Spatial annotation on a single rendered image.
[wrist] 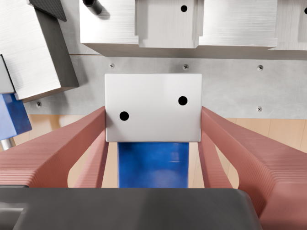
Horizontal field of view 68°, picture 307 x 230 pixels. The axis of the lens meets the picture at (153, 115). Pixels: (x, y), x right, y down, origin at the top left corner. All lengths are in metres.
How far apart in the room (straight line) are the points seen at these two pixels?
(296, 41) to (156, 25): 0.13
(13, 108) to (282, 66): 0.29
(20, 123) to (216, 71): 0.22
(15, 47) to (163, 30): 0.14
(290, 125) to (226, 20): 0.17
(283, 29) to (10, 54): 0.25
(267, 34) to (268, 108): 0.12
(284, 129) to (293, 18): 0.14
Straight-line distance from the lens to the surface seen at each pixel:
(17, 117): 0.25
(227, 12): 0.20
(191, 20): 0.22
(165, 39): 0.21
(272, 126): 0.31
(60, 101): 0.30
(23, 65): 0.25
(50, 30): 0.27
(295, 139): 0.33
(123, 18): 0.19
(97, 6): 0.18
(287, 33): 0.24
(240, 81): 0.29
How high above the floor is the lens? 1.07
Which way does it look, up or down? 82 degrees down
